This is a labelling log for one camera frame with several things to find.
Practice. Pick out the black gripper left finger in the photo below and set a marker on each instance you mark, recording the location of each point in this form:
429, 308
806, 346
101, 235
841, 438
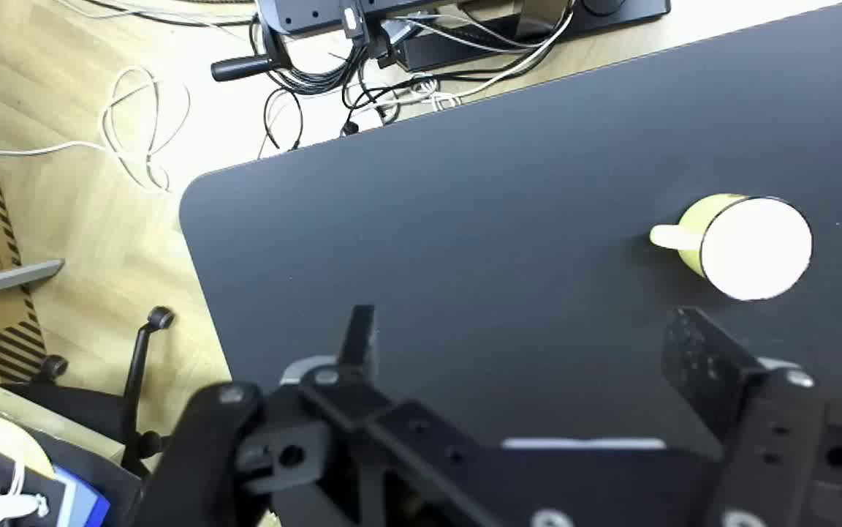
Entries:
357, 340

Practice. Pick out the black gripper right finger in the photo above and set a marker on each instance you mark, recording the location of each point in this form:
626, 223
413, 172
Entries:
708, 366

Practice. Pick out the yellow enamel cup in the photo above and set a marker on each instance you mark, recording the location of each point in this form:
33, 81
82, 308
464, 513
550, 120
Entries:
752, 251

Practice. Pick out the black clamp lever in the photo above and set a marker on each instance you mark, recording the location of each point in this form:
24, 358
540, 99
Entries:
145, 369

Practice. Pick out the black power strip with plugs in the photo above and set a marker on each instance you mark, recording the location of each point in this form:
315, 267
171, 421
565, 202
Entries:
461, 19

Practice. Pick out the grey metal bar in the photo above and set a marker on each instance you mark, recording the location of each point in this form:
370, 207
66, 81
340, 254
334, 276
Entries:
8, 283

